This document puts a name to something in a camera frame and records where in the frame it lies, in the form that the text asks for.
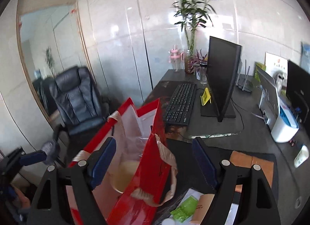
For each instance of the bamboo plant in vase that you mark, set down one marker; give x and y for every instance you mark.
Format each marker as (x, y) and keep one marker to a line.
(192, 14)

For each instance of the black monitor left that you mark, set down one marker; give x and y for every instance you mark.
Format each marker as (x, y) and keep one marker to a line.
(222, 70)

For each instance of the red paper gift bag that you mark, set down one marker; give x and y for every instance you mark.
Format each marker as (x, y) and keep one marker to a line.
(143, 172)

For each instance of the green crumpled wrapper left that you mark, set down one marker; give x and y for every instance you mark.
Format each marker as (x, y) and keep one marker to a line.
(185, 210)

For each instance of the black desk mat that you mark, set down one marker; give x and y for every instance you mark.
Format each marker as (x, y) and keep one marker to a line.
(251, 190)

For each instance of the brown paper cup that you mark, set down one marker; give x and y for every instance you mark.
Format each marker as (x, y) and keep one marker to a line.
(202, 207)
(121, 179)

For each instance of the yellow phone stand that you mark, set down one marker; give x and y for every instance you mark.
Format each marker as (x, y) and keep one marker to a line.
(205, 97)

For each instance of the black monitor right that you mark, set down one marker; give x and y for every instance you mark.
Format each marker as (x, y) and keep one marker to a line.
(297, 90)

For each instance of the white printer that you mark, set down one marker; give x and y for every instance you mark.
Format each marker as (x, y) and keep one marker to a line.
(276, 114)

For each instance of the black wifi router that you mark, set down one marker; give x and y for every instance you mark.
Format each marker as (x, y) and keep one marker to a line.
(243, 82)

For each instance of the white paper cup green print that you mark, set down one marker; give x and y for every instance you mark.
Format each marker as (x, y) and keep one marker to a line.
(302, 156)

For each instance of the purple leaf plant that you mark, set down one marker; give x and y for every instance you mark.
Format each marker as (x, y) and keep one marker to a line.
(196, 59)

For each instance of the black monitor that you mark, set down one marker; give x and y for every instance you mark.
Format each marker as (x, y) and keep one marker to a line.
(297, 90)
(222, 70)

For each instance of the wall mirror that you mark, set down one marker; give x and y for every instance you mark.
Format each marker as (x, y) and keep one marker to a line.
(51, 42)

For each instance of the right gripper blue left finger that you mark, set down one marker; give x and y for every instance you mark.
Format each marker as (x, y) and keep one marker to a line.
(100, 160)

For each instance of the pink water bottle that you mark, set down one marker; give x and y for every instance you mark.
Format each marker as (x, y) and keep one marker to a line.
(176, 58)

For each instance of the black keyboard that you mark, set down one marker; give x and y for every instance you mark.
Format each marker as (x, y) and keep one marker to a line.
(179, 110)

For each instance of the white round lid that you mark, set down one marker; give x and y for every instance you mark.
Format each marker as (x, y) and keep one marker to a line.
(168, 221)

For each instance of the person's left hand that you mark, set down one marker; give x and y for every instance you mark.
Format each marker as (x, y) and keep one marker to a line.
(21, 202)

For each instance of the white paper stack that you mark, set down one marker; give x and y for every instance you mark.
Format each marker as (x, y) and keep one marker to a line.
(221, 211)

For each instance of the black leather armchair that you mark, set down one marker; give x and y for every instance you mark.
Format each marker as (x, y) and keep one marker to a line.
(78, 101)

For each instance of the blue water jug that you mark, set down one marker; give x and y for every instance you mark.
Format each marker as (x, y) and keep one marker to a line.
(305, 56)

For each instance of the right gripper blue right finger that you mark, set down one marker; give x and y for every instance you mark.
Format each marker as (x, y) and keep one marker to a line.
(201, 153)

